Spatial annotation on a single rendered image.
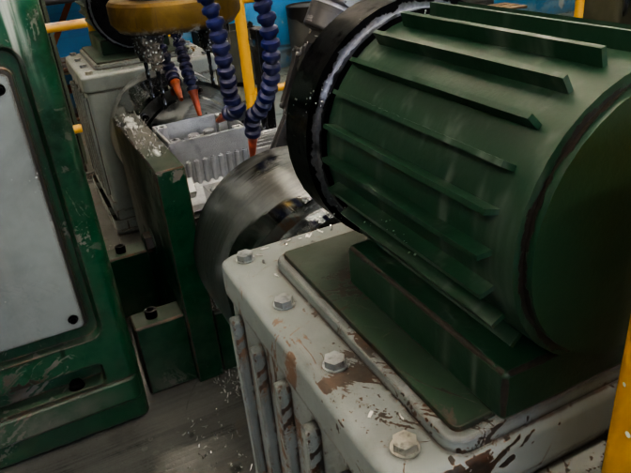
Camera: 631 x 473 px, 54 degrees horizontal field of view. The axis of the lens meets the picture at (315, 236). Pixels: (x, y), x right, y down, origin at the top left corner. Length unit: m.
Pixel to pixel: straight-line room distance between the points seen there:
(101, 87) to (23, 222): 0.64
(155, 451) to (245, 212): 0.38
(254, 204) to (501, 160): 0.43
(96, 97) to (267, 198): 0.76
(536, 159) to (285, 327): 0.24
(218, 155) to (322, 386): 0.59
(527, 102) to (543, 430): 0.19
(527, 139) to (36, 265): 0.62
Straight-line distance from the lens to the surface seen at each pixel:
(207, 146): 0.94
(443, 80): 0.36
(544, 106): 0.31
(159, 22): 0.86
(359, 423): 0.38
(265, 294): 0.50
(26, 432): 0.93
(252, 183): 0.72
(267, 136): 1.01
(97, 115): 1.39
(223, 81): 0.80
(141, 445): 0.93
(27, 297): 0.82
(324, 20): 0.93
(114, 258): 1.13
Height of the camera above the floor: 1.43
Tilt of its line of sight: 28 degrees down
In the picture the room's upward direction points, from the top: 5 degrees counter-clockwise
